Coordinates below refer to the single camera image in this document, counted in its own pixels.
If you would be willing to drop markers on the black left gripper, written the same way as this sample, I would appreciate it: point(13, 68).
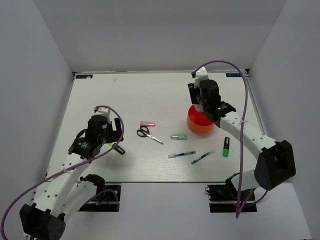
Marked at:
point(116, 134)

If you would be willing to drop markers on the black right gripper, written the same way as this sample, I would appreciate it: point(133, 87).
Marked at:
point(193, 91)

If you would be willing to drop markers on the yellow highlighter marker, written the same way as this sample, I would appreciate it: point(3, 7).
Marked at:
point(117, 148)

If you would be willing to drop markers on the black handled scissors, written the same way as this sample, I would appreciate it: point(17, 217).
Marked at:
point(144, 132)

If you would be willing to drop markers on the pink correction tape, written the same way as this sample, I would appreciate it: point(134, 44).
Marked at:
point(147, 124)

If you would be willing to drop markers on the green highlighter marker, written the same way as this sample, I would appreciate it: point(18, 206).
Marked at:
point(226, 147)

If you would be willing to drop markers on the pink glue bottle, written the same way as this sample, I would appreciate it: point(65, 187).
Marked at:
point(199, 108)

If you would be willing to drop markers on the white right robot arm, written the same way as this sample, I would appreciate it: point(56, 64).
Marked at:
point(275, 159)

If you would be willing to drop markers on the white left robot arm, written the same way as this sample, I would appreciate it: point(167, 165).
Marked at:
point(68, 191)

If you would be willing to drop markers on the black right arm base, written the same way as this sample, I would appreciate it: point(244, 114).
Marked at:
point(220, 201)

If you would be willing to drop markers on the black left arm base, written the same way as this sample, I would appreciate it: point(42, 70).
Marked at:
point(107, 202)

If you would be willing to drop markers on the orange round stationery organizer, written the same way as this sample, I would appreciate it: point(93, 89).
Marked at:
point(198, 121)

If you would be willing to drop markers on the right blue corner label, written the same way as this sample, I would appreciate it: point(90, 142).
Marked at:
point(233, 75)

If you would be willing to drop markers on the blue corner label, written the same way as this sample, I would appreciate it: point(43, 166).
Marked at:
point(84, 76)
point(233, 75)

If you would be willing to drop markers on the green gel pen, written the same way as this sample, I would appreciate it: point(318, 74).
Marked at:
point(203, 156)

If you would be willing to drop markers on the blue gel pen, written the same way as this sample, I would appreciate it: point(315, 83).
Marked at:
point(176, 155)

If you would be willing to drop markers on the left blue corner label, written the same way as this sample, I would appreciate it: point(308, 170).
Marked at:
point(84, 76)

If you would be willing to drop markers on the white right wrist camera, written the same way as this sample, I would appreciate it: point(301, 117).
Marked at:
point(199, 75)

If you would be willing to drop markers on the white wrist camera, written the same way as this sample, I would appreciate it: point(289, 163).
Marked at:
point(103, 111)
point(199, 75)

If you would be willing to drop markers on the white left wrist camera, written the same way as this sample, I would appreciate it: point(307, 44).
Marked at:
point(103, 111)

